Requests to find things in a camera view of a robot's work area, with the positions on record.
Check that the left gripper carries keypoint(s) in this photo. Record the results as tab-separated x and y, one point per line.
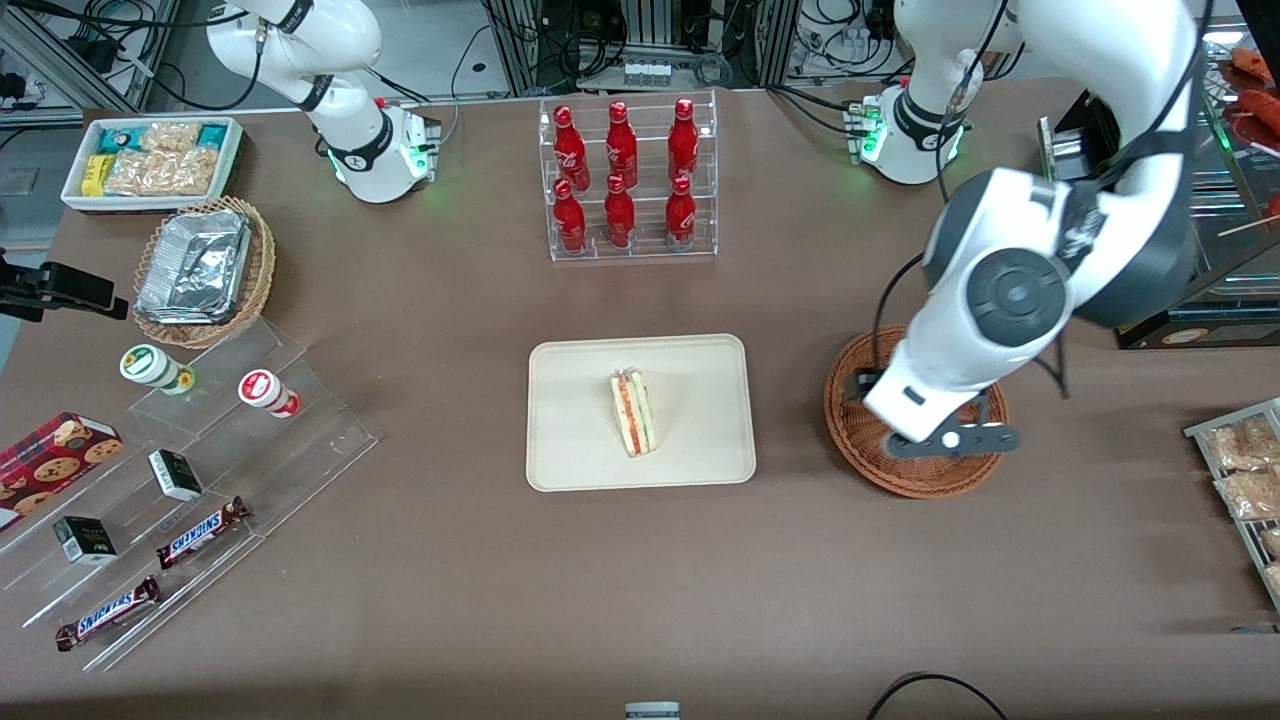
862	384

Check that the triangle sandwich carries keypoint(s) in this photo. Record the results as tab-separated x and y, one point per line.
633	415

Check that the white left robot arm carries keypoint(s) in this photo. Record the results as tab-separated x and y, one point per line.
1000	230

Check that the brown round wicker basket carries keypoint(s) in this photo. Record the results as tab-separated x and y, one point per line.
880	460

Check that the cream rectangular tray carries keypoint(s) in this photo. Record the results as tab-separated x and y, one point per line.
580	420

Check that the light oval wicker basket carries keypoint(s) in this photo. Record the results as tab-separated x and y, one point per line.
262	270

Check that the red cola bottle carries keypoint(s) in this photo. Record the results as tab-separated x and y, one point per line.
680	215
683	140
620	215
621	145
570	220
570	150

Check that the clear acrylic bottle rack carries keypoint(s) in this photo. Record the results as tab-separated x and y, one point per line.
645	225

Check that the clear peanut snack bag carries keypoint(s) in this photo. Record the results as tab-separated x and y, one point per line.
1274	580
1272	542
1245	445
1250	495

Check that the wooden skewer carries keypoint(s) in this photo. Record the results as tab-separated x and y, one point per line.
1250	224

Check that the white power strip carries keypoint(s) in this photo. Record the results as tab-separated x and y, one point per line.
647	73

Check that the clear acrylic stepped shelf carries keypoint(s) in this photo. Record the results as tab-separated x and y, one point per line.
300	440

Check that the red lid yogurt cup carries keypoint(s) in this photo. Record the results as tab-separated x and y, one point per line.
265	392

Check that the Snickers chocolate bar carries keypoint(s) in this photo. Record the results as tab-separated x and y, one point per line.
200	533
108	613

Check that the white plastic snack bin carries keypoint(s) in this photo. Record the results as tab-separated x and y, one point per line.
232	160

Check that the stack of foil trays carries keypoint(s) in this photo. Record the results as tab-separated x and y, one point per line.
195	265

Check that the small black carton box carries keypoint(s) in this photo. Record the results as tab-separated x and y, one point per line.
85	540
177	475

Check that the teal snack packet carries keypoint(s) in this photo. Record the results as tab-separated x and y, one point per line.
118	140
213	137

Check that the clear cracker bag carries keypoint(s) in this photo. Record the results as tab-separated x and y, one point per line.
190	172
170	136
135	173

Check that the green lid sunflower cup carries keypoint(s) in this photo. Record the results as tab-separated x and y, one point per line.
150	367

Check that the yellow snack packet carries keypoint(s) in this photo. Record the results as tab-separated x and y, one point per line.
95	175

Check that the red plaid cookie box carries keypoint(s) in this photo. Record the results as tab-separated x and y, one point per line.
50	465

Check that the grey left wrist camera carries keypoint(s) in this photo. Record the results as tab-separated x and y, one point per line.
975	440

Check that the grey camera housing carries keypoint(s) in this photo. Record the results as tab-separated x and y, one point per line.
652	711

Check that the aluminium equipment frame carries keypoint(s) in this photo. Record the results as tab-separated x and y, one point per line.
520	45

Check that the black clamp mount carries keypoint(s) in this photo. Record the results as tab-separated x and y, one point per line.
70	285

